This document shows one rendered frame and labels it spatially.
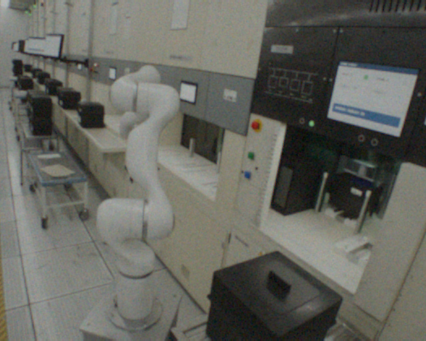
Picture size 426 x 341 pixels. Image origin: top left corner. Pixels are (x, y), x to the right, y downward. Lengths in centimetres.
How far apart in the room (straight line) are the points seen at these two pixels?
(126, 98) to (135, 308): 67
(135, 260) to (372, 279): 79
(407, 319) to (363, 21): 102
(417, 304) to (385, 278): 13
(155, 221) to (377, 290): 77
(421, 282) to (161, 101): 101
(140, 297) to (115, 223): 28
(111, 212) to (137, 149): 20
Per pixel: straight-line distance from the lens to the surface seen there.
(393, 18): 117
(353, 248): 154
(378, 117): 113
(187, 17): 209
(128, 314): 110
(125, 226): 89
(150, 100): 99
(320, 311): 92
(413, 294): 119
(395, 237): 109
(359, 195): 177
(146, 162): 92
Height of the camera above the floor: 158
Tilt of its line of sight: 19 degrees down
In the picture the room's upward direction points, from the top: 8 degrees clockwise
